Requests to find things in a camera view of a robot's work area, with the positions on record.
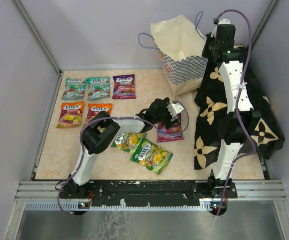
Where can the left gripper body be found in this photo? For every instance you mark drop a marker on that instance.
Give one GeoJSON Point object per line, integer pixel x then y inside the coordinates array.
{"type": "Point", "coordinates": [166, 117]}

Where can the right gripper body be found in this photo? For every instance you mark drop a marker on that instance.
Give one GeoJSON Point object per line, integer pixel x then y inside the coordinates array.
{"type": "Point", "coordinates": [210, 45]}

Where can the purple candy bag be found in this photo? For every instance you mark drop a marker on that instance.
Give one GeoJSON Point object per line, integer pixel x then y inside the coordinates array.
{"type": "Point", "coordinates": [124, 87]}
{"type": "Point", "coordinates": [172, 134]}

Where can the checkered paper bag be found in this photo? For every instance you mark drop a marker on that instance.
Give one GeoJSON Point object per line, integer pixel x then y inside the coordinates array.
{"type": "Point", "coordinates": [179, 45]}

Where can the green lemon candy bag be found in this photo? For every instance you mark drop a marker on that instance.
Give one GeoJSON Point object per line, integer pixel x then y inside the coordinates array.
{"type": "Point", "coordinates": [151, 156]}
{"type": "Point", "coordinates": [128, 142]}

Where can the green mint candy bag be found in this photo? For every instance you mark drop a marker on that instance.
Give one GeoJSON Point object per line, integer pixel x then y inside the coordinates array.
{"type": "Point", "coordinates": [75, 89]}
{"type": "Point", "coordinates": [98, 88]}

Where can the orange fruits candy bag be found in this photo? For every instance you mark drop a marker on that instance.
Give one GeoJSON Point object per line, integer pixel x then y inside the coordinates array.
{"type": "Point", "coordinates": [71, 115]}

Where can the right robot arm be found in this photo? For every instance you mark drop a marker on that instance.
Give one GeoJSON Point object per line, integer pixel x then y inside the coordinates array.
{"type": "Point", "coordinates": [241, 118]}

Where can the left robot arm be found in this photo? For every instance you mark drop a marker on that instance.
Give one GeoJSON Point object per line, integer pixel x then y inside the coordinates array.
{"type": "Point", "coordinates": [96, 137]}

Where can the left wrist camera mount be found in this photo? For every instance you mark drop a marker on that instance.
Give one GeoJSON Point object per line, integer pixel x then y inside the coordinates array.
{"type": "Point", "coordinates": [175, 109]}

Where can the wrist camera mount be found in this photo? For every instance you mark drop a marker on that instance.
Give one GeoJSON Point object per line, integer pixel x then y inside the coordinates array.
{"type": "Point", "coordinates": [222, 21]}
{"type": "Point", "coordinates": [175, 109]}

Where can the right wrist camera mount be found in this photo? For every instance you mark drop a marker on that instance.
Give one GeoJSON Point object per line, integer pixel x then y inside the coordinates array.
{"type": "Point", "coordinates": [222, 21]}

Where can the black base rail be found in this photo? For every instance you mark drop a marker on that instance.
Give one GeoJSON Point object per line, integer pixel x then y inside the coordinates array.
{"type": "Point", "coordinates": [145, 193]}

